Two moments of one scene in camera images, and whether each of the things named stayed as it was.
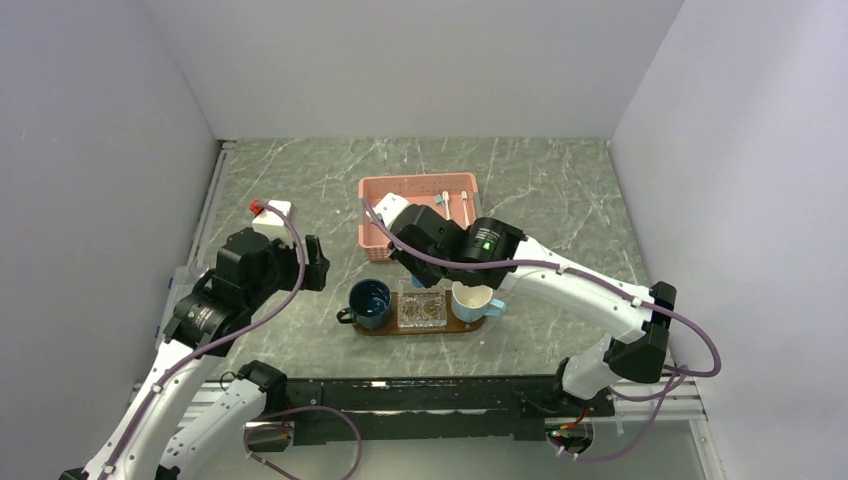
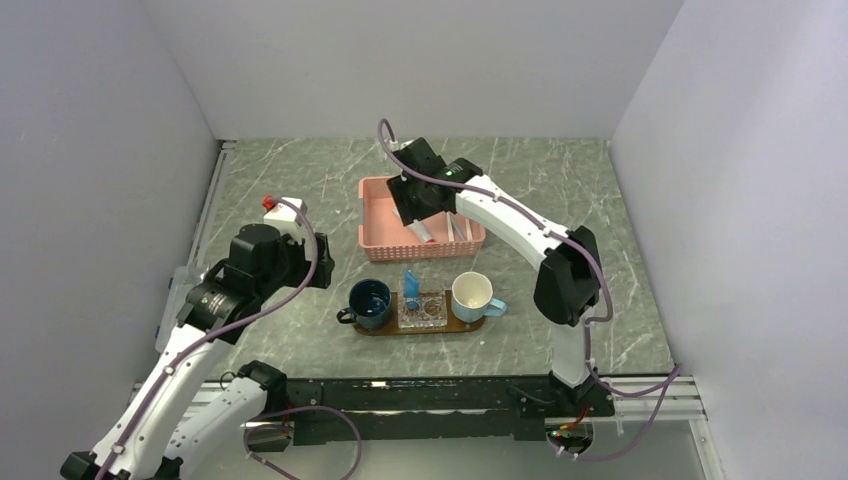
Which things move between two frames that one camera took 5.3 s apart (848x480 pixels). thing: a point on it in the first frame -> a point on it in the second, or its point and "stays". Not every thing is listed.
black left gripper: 317,264 stays
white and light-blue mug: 472,304 stays
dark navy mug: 370,303 stays
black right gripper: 426,279 -> 399,186
